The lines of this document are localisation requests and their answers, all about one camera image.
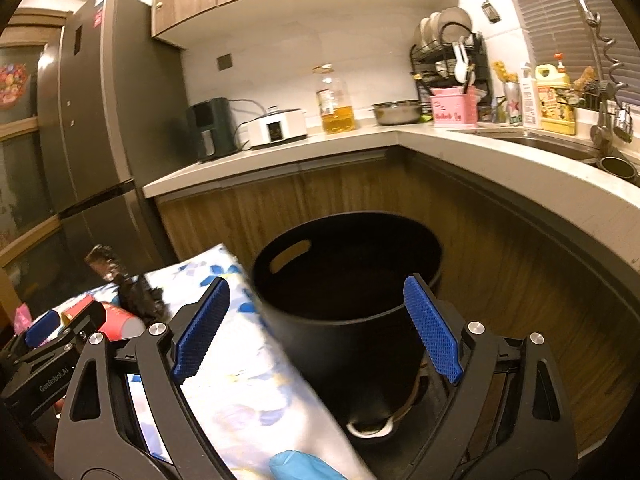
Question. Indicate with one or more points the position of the black round bin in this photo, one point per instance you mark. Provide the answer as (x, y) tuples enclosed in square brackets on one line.
[(340, 350)]

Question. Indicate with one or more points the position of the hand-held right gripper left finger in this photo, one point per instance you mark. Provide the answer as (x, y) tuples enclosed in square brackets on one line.
[(200, 335)]

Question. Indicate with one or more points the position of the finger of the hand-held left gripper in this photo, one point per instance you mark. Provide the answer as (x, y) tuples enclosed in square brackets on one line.
[(42, 330), (87, 320)]

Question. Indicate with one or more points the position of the steel sink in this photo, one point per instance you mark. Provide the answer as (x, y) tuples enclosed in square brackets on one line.
[(540, 142)]

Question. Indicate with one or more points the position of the cooking oil bottle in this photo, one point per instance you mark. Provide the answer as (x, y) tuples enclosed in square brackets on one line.
[(335, 115)]

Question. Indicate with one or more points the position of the wooden kitchen counter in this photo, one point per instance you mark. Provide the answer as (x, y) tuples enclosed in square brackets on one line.
[(500, 240)]

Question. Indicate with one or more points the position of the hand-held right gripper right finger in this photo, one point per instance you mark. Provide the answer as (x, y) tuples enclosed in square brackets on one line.
[(432, 330)]

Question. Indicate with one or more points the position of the blue floral tablecloth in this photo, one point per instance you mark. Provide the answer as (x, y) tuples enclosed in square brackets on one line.
[(240, 385)]

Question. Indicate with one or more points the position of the person's right hand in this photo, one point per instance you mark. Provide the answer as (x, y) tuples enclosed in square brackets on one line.
[(305, 467)]

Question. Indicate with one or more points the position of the dark round cup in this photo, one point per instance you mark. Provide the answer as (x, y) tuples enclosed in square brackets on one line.
[(617, 169)]

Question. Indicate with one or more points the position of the wooden glass door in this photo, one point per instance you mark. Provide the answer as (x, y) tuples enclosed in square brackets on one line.
[(20, 170)]

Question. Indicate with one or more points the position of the steel kitchen faucet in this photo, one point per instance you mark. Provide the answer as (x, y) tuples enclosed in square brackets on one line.
[(607, 100)]

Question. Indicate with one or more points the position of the yellow detergent bottle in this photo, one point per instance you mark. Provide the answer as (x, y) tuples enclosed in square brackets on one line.
[(555, 105)]

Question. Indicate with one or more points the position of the steel bowl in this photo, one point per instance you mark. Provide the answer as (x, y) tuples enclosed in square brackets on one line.
[(397, 114)]

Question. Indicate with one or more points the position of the black plastic bag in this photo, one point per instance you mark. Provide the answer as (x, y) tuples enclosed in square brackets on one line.
[(142, 295)]

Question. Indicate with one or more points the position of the dark foil wrapper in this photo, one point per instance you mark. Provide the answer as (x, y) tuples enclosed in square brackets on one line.
[(102, 260)]

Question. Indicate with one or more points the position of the pink plastic basket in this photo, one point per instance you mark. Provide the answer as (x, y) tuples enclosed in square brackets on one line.
[(452, 110)]

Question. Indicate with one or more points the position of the yellow loofah scrubber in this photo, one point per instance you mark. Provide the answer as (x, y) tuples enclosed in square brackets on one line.
[(505, 72)]

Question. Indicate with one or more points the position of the white pump bottle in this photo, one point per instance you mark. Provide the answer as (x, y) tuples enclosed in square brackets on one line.
[(529, 102)]

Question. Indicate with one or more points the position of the pink plastic bag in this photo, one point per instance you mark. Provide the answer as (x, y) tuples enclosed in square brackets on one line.
[(22, 317)]

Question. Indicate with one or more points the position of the white electric cooker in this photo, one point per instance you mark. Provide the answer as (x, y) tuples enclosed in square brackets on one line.
[(277, 130)]

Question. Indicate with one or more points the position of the row of white dishes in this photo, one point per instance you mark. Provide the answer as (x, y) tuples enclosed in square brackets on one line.
[(450, 22)]

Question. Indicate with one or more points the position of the dark wall socket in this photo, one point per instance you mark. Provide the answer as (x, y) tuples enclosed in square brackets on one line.
[(225, 61)]

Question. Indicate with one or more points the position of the black dish rack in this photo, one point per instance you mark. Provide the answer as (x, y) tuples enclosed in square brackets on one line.
[(420, 67)]

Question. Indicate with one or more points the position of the white rice spoon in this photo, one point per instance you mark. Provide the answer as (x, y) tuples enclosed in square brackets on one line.
[(460, 67)]

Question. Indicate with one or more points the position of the dark grey refrigerator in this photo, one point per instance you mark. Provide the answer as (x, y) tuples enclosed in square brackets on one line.
[(100, 135)]

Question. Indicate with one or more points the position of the plain red paper cup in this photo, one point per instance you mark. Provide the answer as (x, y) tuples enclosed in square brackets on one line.
[(120, 322)]

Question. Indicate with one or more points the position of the beer can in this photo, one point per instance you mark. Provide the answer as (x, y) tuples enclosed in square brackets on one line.
[(512, 105)]

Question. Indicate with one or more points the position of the grey window blind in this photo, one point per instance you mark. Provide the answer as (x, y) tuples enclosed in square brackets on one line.
[(550, 10)]

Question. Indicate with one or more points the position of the black air fryer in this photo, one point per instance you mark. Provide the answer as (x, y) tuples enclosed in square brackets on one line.
[(210, 127)]

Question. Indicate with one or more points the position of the colourful flower decoration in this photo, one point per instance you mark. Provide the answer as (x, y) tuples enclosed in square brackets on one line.
[(12, 82)]

